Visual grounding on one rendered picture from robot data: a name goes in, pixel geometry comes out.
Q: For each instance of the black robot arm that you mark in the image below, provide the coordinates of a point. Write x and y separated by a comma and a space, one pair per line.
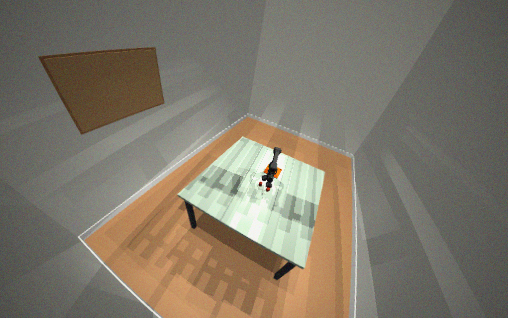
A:
272, 166

